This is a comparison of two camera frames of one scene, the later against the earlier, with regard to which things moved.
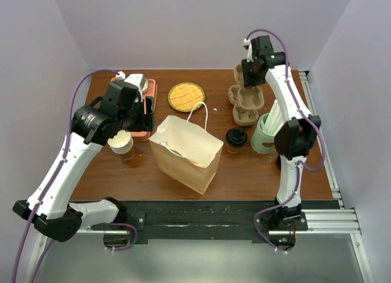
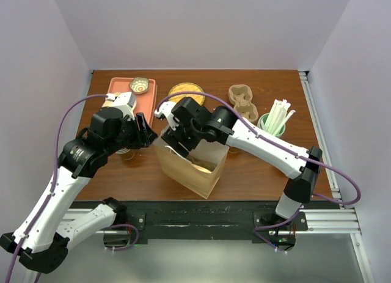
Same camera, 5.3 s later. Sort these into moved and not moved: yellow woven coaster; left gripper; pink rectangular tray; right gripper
Moved: left gripper; right gripper
Not moved: yellow woven coaster; pink rectangular tray
